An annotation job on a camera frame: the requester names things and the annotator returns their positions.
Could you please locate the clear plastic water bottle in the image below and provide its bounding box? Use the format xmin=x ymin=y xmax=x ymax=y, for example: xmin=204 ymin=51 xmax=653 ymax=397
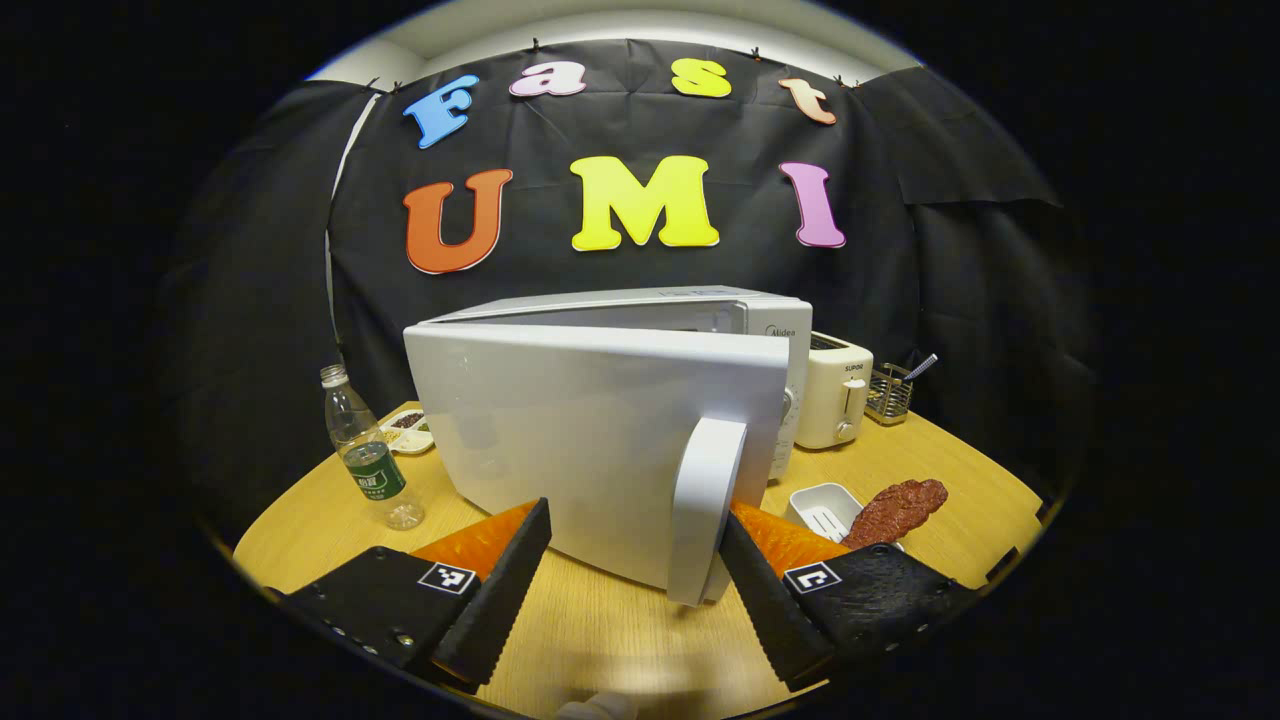
xmin=320 ymin=364 xmax=426 ymax=531

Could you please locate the wire utensil basket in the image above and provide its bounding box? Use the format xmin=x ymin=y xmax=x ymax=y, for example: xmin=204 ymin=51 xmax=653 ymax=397
xmin=865 ymin=364 xmax=914 ymax=426

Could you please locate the brown meat slice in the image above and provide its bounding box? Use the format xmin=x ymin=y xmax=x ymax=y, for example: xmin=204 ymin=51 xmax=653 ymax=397
xmin=842 ymin=479 xmax=949 ymax=550

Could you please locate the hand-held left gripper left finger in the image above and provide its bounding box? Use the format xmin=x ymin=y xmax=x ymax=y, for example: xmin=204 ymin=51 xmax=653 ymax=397
xmin=272 ymin=497 xmax=553 ymax=693

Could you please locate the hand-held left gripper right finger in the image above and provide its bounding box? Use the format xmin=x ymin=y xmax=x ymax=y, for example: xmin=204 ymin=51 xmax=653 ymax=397
xmin=718 ymin=500 xmax=986 ymax=693

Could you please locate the cream toaster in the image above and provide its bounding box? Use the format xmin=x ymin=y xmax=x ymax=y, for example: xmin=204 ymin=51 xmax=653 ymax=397
xmin=795 ymin=331 xmax=874 ymax=450

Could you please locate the white divided snack dish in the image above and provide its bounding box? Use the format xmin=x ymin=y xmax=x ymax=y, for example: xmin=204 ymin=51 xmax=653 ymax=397
xmin=378 ymin=408 xmax=436 ymax=456

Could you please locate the white rectangular tray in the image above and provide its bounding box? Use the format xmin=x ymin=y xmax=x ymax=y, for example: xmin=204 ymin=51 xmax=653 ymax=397
xmin=785 ymin=483 xmax=906 ymax=553

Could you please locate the white microwave oven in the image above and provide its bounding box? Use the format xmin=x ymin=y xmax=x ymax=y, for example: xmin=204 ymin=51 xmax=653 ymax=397
xmin=403 ymin=286 xmax=813 ymax=607

